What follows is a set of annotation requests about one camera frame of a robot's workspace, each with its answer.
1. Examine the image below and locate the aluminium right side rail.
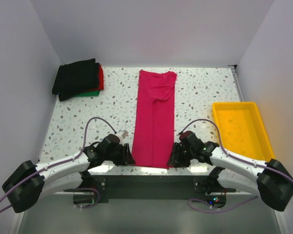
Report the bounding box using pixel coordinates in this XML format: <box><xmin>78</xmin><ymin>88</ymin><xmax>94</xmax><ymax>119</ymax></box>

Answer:
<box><xmin>228</xmin><ymin>65</ymin><xmax>244</xmax><ymax>102</ymax></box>

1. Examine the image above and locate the red folded t-shirt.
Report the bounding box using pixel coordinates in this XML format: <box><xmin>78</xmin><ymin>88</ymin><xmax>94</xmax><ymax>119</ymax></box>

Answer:
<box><xmin>97</xmin><ymin>65</ymin><xmax>104</xmax><ymax>91</ymax></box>

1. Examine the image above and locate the black folded t-shirt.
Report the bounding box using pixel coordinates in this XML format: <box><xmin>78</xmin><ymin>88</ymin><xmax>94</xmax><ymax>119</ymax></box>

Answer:
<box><xmin>52</xmin><ymin>58</ymin><xmax>100</xmax><ymax>101</ymax></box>

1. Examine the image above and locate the magenta pink t-shirt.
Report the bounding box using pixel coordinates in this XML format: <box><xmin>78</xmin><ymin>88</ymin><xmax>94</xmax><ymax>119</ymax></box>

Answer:
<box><xmin>132</xmin><ymin>70</ymin><xmax>177</xmax><ymax>168</ymax></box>

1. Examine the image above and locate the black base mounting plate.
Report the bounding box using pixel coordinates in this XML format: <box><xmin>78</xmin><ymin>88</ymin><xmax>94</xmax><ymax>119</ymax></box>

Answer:
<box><xmin>64</xmin><ymin>174</ymin><xmax>226</xmax><ymax>204</ymax></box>

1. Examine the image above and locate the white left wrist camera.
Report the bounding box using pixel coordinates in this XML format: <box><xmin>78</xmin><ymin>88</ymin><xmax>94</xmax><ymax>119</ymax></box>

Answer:
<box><xmin>116</xmin><ymin>130</ymin><xmax>128</xmax><ymax>144</ymax></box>

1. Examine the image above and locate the green folded t-shirt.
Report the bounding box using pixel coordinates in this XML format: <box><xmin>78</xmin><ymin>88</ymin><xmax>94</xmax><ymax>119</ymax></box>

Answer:
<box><xmin>80</xmin><ymin>90</ymin><xmax>100</xmax><ymax>97</ymax></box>

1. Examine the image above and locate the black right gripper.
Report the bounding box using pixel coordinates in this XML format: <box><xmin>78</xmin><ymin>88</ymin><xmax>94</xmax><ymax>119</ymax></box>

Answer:
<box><xmin>166</xmin><ymin>142</ymin><xmax>195</xmax><ymax>168</ymax></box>

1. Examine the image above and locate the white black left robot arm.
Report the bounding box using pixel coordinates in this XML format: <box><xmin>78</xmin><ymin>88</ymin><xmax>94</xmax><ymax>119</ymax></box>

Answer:
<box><xmin>2</xmin><ymin>134</ymin><xmax>135</xmax><ymax>213</ymax></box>

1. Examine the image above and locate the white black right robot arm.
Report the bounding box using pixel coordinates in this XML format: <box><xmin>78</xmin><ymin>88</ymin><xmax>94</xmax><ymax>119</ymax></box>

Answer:
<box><xmin>167</xmin><ymin>131</ymin><xmax>293</xmax><ymax>212</ymax></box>

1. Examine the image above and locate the yellow plastic tray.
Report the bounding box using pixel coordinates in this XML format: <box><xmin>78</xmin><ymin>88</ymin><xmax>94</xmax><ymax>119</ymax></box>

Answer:
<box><xmin>212</xmin><ymin>102</ymin><xmax>275</xmax><ymax>161</ymax></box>

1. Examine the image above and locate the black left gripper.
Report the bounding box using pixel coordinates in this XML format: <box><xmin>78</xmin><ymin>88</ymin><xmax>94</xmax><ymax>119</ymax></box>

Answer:
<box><xmin>104</xmin><ymin>143</ymin><xmax>135</xmax><ymax>165</ymax></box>

